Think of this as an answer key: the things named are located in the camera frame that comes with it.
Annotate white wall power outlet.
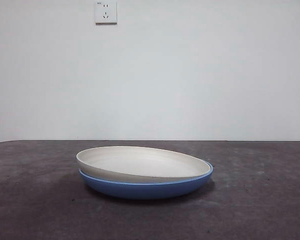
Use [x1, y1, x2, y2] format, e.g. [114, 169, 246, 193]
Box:
[94, 0, 118, 26]

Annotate blue round plate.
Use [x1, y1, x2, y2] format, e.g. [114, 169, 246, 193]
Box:
[78, 159, 215, 200]

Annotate white round plate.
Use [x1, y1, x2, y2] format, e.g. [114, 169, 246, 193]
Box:
[75, 145, 211, 184]

